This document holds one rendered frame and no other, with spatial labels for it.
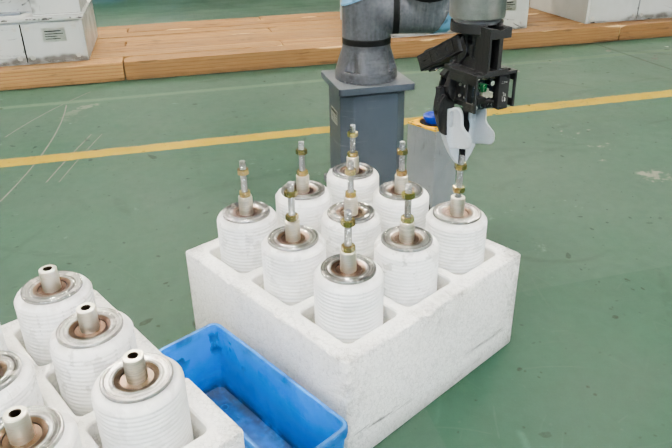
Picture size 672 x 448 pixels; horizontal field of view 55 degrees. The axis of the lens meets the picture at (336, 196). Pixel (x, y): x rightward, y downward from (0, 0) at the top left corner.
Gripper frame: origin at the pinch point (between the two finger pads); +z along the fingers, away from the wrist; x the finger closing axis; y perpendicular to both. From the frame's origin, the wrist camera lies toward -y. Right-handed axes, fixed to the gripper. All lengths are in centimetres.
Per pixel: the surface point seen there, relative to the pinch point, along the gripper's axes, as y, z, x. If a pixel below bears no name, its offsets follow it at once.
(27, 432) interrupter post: 19, 9, -64
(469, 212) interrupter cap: 1.9, 9.9, 1.6
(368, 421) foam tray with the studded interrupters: 15.4, 29.3, -24.6
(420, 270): 8.6, 12.6, -12.2
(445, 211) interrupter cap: -0.4, 10.0, -1.3
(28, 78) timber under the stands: -213, 31, -51
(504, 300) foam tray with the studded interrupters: 7.3, 24.7, 5.8
